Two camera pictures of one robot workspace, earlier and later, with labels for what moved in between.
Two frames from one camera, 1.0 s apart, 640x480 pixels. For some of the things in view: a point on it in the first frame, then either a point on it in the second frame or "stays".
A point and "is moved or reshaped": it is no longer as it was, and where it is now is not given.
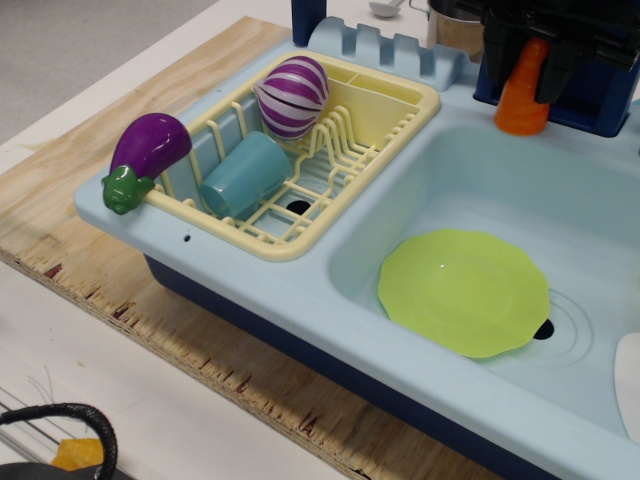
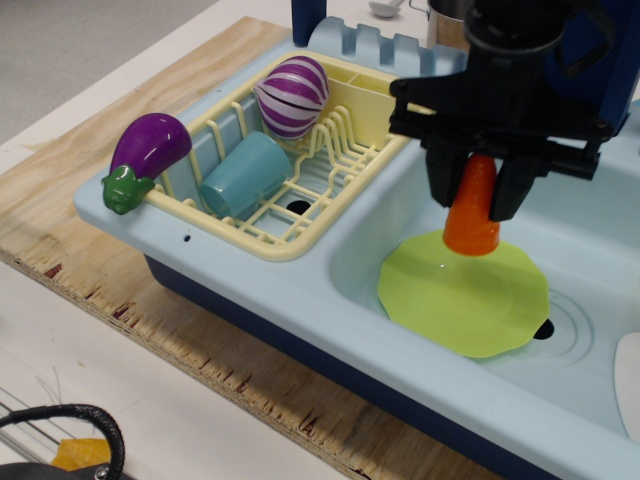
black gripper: [607, 28] → [501, 104]
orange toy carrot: [519, 112] is moved or reshaped
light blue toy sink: [378, 211] stays
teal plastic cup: [249, 174] stays
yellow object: [74, 454] stays
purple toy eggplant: [146, 147] stays
